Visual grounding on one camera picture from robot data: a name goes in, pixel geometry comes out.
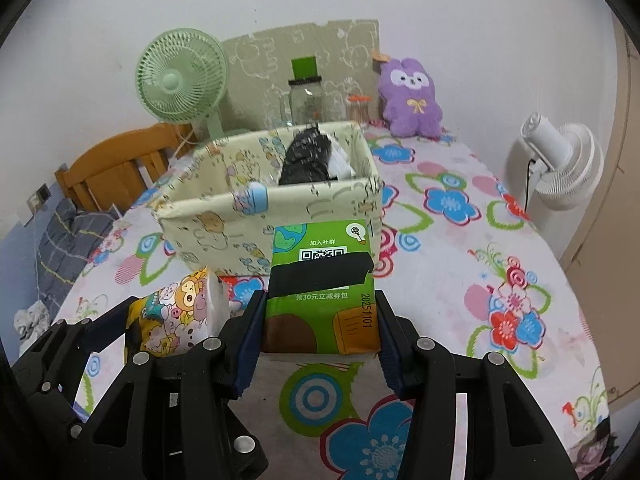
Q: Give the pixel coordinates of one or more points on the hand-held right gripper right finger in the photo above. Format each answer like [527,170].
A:
[391,357]

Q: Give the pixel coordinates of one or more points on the floral printed tablecloth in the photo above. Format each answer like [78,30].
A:
[450,260]

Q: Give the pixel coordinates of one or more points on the green desk fan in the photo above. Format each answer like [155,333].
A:
[175,80]

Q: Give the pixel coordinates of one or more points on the black plastic bag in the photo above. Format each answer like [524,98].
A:
[305,157]

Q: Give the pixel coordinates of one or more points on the white circulator fan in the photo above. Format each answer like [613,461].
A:
[565,160]

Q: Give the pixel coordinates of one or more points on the toothpick holder with orange lid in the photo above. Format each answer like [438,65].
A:
[360,107]

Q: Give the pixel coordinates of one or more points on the yellow cartoon tissue packet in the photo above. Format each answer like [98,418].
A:
[175,310]

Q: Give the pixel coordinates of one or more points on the beige door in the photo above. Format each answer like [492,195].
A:
[620,160]

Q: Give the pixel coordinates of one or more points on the white soft packet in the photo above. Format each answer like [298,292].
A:
[342,160]

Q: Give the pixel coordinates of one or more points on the green tissue packet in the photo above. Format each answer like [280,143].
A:
[320,305]

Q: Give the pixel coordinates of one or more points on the wooden bed headboard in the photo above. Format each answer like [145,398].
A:
[110,170]

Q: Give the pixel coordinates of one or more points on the purple plush toy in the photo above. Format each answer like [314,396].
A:
[410,100]

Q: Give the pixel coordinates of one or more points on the cartoon printed storage box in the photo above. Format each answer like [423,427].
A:
[220,220]

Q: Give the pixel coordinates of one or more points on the white crumpled cloth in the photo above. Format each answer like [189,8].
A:
[30,320]

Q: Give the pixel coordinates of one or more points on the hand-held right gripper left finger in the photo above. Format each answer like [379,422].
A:
[250,347]

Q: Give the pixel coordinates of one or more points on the glass jar with green lid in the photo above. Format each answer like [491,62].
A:
[306,100]

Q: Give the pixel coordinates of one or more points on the grey plaid blanket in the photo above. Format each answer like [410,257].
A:
[65,245]

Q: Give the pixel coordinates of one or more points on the dark printed cloth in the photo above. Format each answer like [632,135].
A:
[592,452]

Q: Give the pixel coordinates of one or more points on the printed cardboard panel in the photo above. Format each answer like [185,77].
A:
[260,60]

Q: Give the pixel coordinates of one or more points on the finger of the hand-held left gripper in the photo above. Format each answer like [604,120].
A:
[100,322]

